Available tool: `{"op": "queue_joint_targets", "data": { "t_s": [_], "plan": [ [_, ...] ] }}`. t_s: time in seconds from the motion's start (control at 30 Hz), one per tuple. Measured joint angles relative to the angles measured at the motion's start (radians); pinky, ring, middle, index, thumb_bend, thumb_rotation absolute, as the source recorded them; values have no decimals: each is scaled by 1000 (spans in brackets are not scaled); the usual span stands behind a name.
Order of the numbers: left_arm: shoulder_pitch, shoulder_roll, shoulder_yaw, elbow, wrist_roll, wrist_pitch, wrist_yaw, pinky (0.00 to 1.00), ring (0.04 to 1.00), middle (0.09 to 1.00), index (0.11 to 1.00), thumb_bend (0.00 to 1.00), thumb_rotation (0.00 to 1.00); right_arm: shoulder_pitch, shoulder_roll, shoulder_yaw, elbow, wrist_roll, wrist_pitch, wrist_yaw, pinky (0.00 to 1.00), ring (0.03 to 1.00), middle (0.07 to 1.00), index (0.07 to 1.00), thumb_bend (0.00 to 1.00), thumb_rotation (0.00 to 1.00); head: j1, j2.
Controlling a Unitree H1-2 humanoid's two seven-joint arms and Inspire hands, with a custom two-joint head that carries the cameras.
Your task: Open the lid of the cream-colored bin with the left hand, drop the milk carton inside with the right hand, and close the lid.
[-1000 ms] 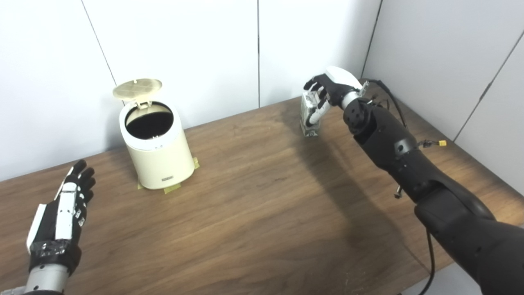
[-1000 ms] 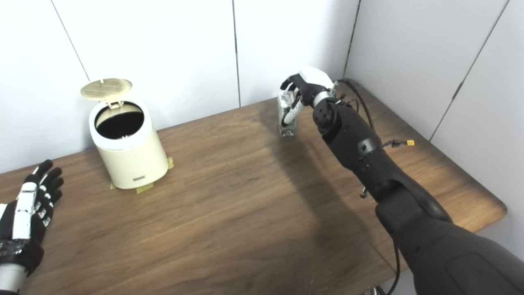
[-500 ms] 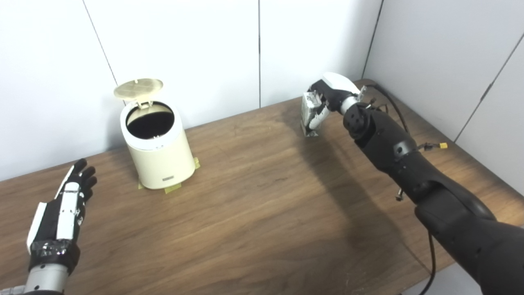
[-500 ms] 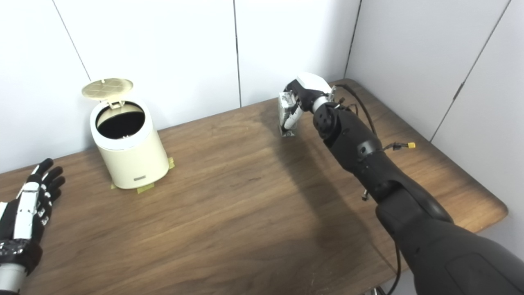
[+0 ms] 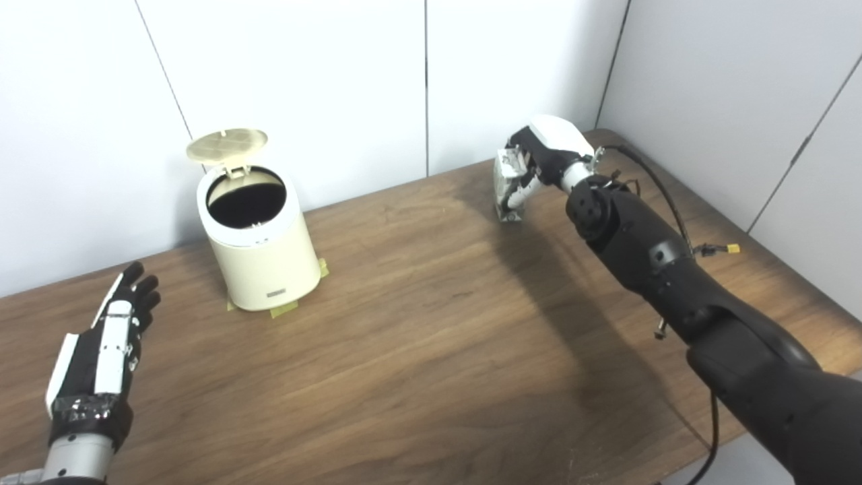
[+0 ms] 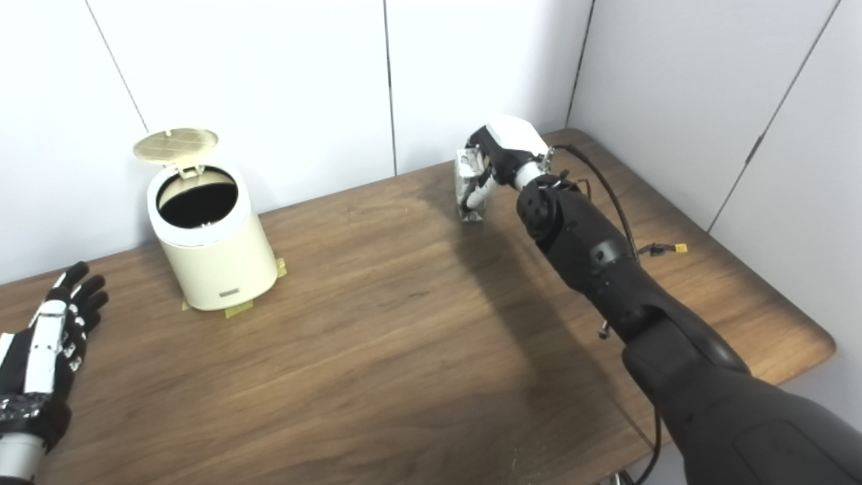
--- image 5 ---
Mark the cream-colored cylindrical bin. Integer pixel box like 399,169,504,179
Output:
197,165,323,312

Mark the green white milk carton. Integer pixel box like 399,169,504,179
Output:
494,150,533,223

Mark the round cream bin lid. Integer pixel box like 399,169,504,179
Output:
186,128,269,179

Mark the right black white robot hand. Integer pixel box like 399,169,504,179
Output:
502,115,597,209

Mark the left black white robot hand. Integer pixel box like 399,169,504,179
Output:
44,261,162,452

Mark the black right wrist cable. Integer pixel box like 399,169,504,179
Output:
593,143,741,260

